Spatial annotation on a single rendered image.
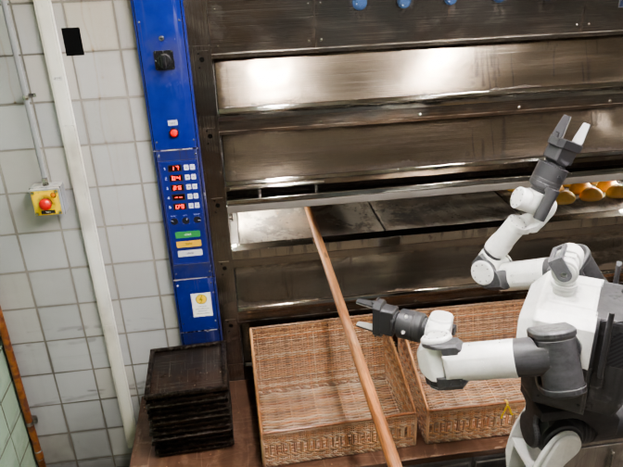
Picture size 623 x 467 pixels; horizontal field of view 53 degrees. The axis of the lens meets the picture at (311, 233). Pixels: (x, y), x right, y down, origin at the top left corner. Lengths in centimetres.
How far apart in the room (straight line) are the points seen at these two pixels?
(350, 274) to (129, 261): 85
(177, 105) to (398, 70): 77
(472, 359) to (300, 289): 109
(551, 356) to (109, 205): 155
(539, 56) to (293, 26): 88
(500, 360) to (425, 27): 122
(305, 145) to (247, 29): 44
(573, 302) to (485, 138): 93
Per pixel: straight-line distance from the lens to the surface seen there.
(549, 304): 164
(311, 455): 232
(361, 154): 228
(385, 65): 224
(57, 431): 291
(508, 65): 238
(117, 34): 217
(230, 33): 216
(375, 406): 156
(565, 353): 150
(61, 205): 229
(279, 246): 238
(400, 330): 184
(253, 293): 245
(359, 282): 249
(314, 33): 218
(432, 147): 235
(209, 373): 229
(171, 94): 215
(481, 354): 152
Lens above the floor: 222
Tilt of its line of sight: 25 degrees down
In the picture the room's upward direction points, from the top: 2 degrees counter-clockwise
